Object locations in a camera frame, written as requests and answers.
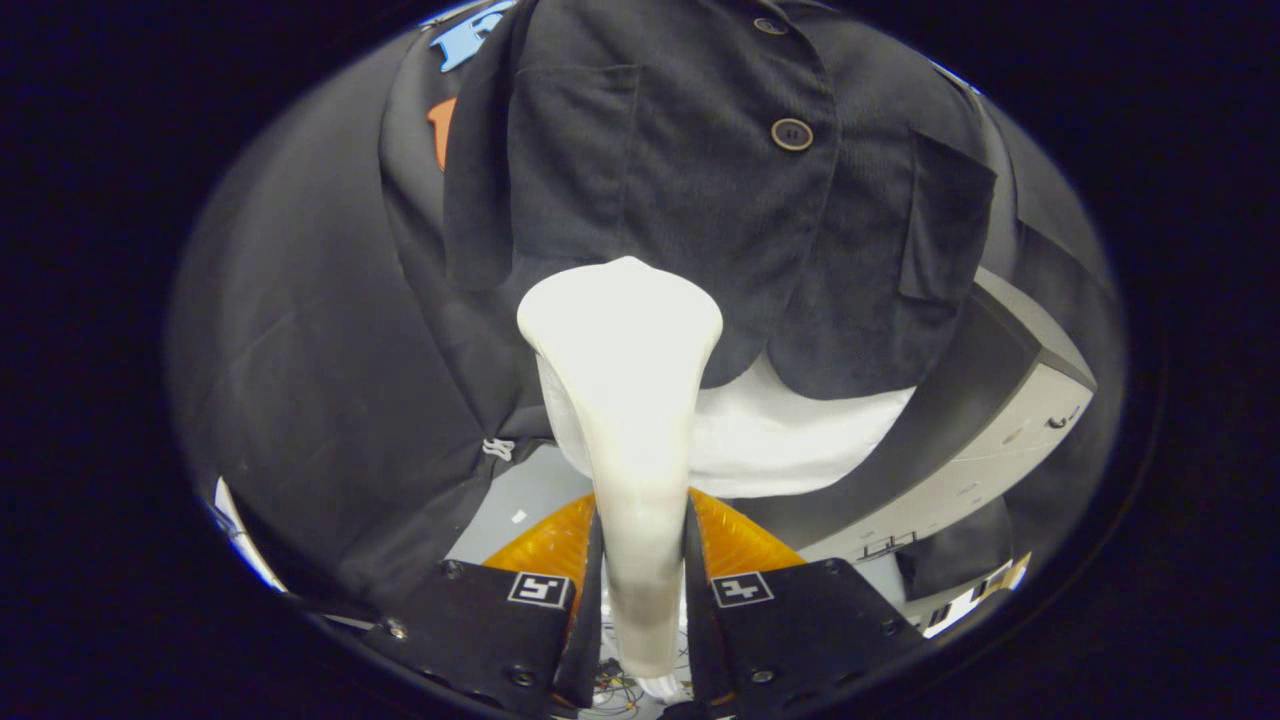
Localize white and black floor object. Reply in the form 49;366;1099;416
905;552;1031;639

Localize white garment steamer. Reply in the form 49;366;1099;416
516;256;724;701

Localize black backdrop cloth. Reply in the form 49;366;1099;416
165;5;1126;611

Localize black blazer jacket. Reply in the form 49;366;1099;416
440;0;999;401

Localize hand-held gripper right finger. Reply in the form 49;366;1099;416
686;488;926;719

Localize tangled floor cables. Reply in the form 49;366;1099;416
580;640;701;719

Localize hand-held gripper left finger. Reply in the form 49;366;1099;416
358;494;603;719

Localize grey cabinet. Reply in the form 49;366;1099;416
740;265;1098;566

